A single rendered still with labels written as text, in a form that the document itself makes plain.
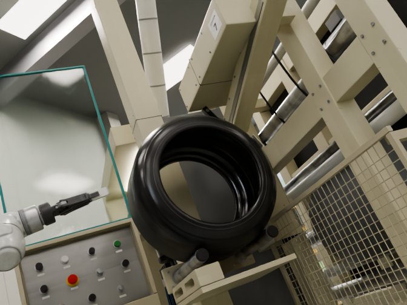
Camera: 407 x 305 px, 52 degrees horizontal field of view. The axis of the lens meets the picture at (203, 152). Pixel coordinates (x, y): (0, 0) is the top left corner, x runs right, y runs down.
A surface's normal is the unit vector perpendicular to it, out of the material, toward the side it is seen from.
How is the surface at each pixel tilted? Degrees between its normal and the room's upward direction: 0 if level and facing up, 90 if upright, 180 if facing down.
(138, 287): 90
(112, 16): 90
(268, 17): 162
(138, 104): 90
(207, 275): 90
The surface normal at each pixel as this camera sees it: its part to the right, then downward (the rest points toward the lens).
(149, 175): 0.09, -0.45
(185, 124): 0.18, -0.61
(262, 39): 0.42, 0.68
